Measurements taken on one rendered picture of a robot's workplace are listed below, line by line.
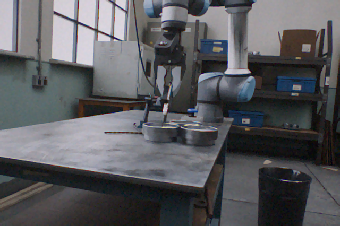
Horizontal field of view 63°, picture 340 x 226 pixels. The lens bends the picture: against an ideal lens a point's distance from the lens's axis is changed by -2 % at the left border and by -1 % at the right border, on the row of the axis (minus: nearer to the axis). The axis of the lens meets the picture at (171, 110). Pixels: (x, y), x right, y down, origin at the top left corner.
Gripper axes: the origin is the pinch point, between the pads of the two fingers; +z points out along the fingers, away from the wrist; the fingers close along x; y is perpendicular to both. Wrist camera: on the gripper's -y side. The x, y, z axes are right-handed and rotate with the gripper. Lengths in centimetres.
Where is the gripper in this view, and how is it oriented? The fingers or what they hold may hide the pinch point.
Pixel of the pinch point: (168, 93)
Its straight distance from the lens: 82.0
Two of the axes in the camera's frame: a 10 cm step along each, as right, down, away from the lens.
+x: -9.8, -0.8, 2.0
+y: 2.0, -0.7, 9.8
